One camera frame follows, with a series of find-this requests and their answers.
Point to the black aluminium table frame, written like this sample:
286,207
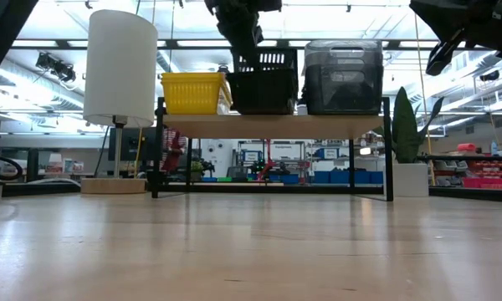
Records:
472,194
33,190

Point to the blue storage bins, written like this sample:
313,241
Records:
347,177

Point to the black switched-off monitor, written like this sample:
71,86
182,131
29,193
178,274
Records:
129,144

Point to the snake plant in white pot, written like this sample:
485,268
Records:
406,125

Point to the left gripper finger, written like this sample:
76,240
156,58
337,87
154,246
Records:
246,50

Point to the wooden shelf with black legs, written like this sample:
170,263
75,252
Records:
272,126

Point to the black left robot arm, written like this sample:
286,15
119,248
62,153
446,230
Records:
4,33

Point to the white shade table lamp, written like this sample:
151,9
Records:
121,67

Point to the white equipment sign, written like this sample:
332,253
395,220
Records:
286,151

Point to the rack with red bins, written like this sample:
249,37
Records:
489,171

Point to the grey plastic storage basket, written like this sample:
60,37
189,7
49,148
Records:
318,54
343,98

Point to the black ceiling spotlights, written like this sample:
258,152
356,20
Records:
56,67

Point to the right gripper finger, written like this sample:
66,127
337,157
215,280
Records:
439,58
435,16

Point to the person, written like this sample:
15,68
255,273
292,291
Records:
173,146

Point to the red machine stand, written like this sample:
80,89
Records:
269,159

